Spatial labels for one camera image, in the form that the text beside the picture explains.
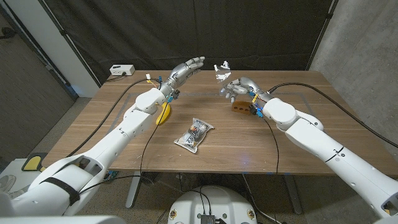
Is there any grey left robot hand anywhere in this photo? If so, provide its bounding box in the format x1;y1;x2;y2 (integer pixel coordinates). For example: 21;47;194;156
160;55;206;100

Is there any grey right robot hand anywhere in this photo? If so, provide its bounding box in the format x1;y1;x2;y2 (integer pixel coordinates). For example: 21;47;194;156
219;77;269;104

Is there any brown brick block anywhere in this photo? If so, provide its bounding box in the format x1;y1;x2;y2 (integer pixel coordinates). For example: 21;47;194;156
231;100;253;116

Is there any yellow toy banana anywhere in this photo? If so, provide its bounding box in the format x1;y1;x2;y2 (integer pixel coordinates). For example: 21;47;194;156
155;101;172;126

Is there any clear plastic parts package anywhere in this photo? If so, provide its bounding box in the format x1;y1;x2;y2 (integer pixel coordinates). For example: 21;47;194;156
174;118;215;154

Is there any black backdrop curtain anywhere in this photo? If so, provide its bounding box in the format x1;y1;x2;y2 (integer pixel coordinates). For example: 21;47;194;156
40;0;338;85

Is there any white power strip box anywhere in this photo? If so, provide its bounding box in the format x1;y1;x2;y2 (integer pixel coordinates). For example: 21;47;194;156
109;64;136;77

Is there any black backdrop stand pole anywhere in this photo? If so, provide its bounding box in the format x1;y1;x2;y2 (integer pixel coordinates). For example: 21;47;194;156
306;0;340;72
37;0;103;88

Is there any grey table leg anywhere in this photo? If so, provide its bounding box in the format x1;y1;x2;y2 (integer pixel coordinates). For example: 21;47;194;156
282;174;303;215
126;171;142;209

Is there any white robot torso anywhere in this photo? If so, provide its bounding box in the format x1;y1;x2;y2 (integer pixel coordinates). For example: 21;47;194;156
167;185;258;224

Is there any yellow black floor object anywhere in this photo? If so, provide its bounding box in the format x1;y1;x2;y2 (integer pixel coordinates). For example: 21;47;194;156
21;152;50;174

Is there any white floor mat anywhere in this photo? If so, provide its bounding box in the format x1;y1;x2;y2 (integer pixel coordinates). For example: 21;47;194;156
0;158;47;194

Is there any grey sneaker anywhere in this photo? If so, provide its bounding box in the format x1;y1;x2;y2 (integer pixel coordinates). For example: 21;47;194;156
0;174;16;193
7;188;30;200

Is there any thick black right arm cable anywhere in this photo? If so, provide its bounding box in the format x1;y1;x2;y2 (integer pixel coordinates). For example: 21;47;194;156
267;82;398;149

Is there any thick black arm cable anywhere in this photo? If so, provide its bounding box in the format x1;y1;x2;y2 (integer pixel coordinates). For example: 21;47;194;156
267;82;398;149
65;78;162;158

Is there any black power strip cable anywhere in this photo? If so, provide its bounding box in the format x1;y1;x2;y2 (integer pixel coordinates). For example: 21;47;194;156
105;73;127;83

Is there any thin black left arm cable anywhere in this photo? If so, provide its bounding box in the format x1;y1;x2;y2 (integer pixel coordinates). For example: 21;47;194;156
77;101;172;195

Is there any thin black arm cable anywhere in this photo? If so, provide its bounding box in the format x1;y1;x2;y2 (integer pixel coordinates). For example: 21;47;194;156
77;101;172;195
261;116;280;175

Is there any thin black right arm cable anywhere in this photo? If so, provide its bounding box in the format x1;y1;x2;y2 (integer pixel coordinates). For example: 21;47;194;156
261;116;280;175

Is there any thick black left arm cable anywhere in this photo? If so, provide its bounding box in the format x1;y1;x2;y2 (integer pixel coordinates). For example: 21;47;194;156
65;78;162;158

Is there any black door handle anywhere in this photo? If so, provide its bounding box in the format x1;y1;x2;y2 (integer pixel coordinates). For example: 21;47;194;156
0;27;18;40

